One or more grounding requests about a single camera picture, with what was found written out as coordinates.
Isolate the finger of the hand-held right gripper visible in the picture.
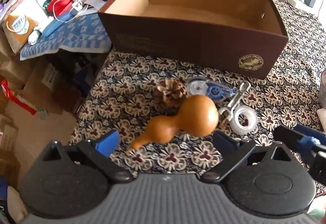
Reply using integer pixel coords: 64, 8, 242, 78
273, 126, 326, 163
293, 124, 326, 143

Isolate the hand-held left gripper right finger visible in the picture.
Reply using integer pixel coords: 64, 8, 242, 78
201, 132, 294, 184

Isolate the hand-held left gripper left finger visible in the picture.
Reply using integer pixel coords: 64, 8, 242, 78
42, 130, 134, 184

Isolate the clear tape roll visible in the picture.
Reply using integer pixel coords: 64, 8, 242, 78
229, 106, 258, 135

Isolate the orange bottle gourd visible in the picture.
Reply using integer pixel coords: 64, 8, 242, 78
126, 95, 219, 156

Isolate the silver metal clip tool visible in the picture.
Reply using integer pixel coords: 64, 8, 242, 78
218, 81, 251, 125

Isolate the blue correction tape dispenser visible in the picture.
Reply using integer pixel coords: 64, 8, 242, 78
185, 78, 238, 102

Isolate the brown pine cone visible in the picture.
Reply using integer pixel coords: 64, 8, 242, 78
154, 79, 187, 110

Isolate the brown cardboard box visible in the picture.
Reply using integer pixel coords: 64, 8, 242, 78
98, 0, 289, 80

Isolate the pale cylindrical container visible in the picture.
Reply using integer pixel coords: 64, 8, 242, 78
318, 70, 326, 108

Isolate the floral patterned tablecloth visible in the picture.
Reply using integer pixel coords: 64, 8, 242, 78
70, 0, 326, 189

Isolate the large brown cardboard carton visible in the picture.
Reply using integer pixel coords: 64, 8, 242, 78
5, 102, 77, 156

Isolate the labelled brown cardboard carton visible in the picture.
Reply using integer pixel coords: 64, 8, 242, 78
23, 57, 67, 115

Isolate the blue patterned cloth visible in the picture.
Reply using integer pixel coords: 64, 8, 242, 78
20, 14, 112, 61

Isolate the blue pencil case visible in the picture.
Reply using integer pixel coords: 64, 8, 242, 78
42, 13, 77, 36

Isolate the white orange paper bag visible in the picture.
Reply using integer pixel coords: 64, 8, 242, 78
2, 0, 49, 53

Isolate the white charging cable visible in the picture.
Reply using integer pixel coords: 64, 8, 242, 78
52, 0, 88, 22

